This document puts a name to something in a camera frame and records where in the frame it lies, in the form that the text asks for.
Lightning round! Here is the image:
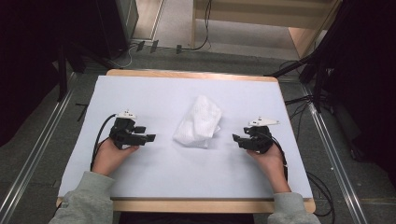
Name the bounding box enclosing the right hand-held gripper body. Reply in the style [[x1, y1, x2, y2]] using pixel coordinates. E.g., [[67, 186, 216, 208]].
[[244, 116, 280, 154]]

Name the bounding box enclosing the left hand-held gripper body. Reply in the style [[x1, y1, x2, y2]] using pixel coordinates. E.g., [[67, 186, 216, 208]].
[[108, 110, 147, 149]]

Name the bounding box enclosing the white mesh laundry bag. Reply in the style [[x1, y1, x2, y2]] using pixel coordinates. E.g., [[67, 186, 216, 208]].
[[172, 94, 223, 149]]

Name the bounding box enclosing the person's right hand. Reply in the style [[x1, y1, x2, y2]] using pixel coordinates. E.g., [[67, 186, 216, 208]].
[[246, 142, 287, 183]]

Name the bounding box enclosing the person's left hand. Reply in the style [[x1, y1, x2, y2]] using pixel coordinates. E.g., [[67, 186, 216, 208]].
[[92, 138, 140, 177]]

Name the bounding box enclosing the white table mat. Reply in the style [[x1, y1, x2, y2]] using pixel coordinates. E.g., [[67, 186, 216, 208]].
[[58, 75, 314, 201]]

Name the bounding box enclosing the wooden table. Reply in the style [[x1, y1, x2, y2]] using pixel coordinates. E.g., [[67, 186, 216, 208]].
[[55, 68, 317, 215]]

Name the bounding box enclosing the black metal stand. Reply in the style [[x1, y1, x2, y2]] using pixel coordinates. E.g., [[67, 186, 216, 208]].
[[55, 40, 113, 103], [263, 50, 332, 114]]

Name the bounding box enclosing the dark cabinet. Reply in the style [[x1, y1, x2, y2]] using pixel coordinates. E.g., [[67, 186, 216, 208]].
[[92, 0, 140, 61]]

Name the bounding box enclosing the dark curtain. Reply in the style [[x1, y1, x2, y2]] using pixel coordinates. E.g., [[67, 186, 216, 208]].
[[317, 0, 396, 189], [0, 0, 104, 147]]

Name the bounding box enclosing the light wooden shelf unit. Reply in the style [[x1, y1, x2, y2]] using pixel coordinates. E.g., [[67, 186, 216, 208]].
[[190, 0, 344, 60]]

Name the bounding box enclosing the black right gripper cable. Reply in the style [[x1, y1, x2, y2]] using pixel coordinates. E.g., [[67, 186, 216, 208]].
[[269, 133, 290, 182]]

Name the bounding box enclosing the black floor cable bundle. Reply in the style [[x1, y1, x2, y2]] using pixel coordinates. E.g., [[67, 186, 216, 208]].
[[283, 94, 316, 143]]

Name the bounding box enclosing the white floor cable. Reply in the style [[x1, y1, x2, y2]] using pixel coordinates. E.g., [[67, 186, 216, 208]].
[[106, 43, 139, 70]]

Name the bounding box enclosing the metal floor rail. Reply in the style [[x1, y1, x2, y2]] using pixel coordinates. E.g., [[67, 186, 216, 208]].
[[299, 83, 370, 224], [0, 72, 78, 224]]

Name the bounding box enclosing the black floor cable loop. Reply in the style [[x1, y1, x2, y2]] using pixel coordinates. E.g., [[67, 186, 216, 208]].
[[306, 171, 336, 218]]

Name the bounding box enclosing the black hanging cable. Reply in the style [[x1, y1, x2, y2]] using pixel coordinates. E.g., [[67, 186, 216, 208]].
[[181, 0, 213, 52]]

